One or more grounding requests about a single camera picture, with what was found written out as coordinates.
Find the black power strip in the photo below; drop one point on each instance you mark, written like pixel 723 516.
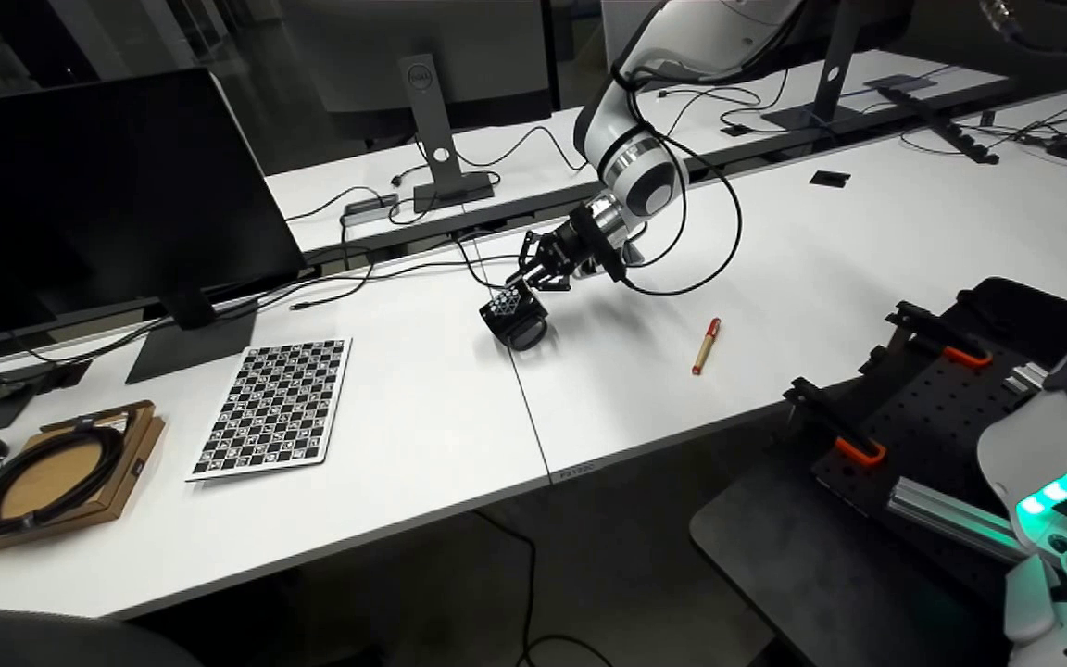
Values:
pixel 946 125

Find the grey docking hub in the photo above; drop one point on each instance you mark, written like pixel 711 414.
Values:
pixel 369 209

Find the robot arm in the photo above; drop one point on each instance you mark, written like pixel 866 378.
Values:
pixel 640 167

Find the small black flat piece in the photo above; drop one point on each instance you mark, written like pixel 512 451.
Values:
pixel 829 179

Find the red pen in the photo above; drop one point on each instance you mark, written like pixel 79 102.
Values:
pixel 707 346

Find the black mug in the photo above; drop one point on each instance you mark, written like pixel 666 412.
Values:
pixel 517 322

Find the flat cardboard box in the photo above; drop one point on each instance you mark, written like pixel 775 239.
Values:
pixel 131 472

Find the monitor with grey stand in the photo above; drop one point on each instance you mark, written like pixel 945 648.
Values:
pixel 432 111

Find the checkerboard calibration sheet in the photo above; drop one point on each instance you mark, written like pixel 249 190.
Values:
pixel 276 408

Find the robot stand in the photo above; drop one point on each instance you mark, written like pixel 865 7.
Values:
pixel 802 556

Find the monitor with black stand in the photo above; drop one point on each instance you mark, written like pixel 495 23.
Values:
pixel 832 65

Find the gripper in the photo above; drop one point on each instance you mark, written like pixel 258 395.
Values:
pixel 580 248

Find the large black monitor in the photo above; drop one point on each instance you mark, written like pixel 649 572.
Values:
pixel 98 185

